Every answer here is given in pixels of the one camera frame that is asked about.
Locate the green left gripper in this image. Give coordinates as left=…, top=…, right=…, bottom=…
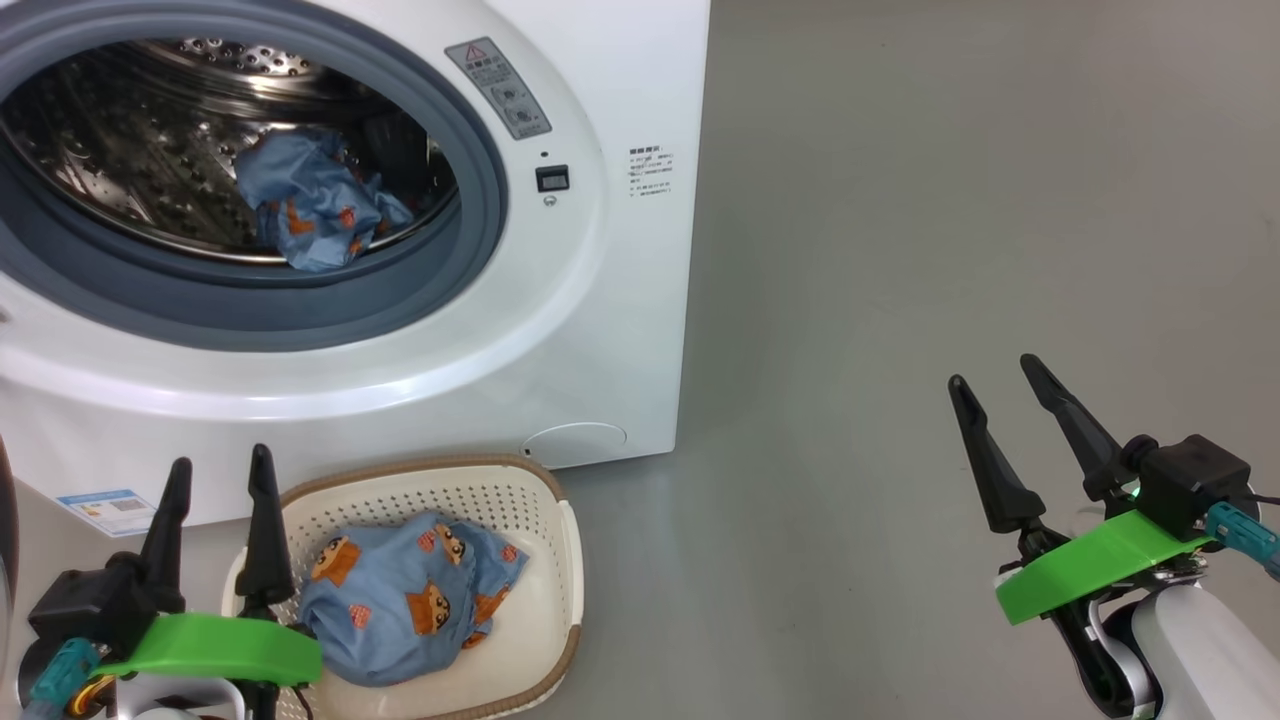
left=90, top=444, right=323, bottom=720

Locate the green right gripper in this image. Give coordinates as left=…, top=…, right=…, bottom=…
left=947, top=354, right=1216, bottom=720

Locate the blue cartoon print garment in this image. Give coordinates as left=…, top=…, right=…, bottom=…
left=298, top=512, right=529, bottom=688
left=235, top=128, right=416, bottom=273

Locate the black round glass washer door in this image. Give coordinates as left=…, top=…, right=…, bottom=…
left=0, top=437, right=19, bottom=641

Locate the stainless steel washing machine drum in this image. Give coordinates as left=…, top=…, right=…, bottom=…
left=0, top=38, right=461, bottom=266

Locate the white front-load washing machine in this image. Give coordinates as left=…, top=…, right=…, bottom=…
left=0, top=0, right=713, bottom=526

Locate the blue energy label sticker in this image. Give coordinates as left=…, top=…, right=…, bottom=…
left=57, top=488, right=158, bottom=538

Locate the white perforated laundry basket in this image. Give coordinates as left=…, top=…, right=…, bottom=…
left=222, top=455, right=584, bottom=720

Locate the round white filter cover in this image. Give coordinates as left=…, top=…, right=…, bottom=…
left=520, top=422, right=629, bottom=471

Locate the small black text label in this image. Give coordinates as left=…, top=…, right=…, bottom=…
left=628, top=146, right=676, bottom=201

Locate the grey warning sticker strip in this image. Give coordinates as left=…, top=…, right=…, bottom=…
left=444, top=38, right=553, bottom=141

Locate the right camera cable teal plug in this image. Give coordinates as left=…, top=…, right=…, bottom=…
left=1205, top=490, right=1280, bottom=581

